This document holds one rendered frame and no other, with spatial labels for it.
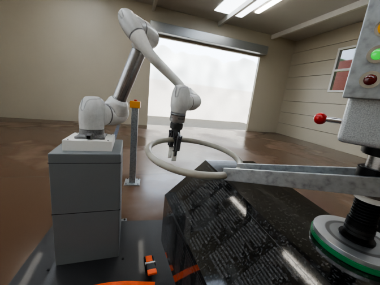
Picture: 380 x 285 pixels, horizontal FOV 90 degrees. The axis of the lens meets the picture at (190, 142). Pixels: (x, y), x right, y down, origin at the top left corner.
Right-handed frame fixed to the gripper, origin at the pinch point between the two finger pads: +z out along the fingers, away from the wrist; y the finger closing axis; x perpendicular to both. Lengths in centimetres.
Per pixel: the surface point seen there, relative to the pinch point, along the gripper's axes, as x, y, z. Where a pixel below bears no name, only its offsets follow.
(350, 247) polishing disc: 9, 87, -7
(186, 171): -15.7, 41.4, -10.2
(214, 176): -6.1, 46.7, -9.6
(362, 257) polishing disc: 8, 90, -8
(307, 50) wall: 750, -386, -252
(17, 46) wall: -177, -691, -74
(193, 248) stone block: -13, 51, 18
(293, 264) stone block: -5, 81, -2
